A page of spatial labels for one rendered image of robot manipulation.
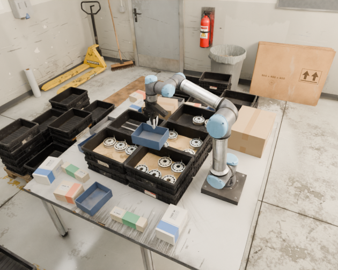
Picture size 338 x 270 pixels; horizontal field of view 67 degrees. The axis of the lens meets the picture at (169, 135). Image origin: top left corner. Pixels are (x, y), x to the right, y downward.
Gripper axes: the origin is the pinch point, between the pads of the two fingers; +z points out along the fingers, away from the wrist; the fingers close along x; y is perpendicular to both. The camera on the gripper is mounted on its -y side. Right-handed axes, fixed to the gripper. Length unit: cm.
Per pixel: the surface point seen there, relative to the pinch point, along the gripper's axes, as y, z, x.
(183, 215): -36, 37, 30
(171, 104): 24, 20, -72
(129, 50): 241, 55, -308
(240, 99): -21, 48, -173
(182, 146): -10.4, 27.7, -23.7
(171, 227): -34, 38, 41
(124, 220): -4, 43, 46
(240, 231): -70, 45, 19
